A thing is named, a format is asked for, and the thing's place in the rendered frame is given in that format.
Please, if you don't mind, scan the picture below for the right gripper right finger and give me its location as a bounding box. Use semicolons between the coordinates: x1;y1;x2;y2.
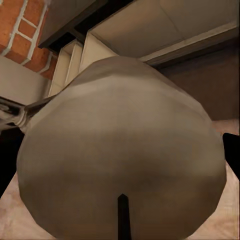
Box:
222;133;240;181

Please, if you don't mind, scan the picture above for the pillar candle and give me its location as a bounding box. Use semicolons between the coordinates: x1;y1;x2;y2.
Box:
16;55;227;240

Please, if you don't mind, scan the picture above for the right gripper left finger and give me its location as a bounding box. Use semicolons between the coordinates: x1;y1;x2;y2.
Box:
0;133;25;198

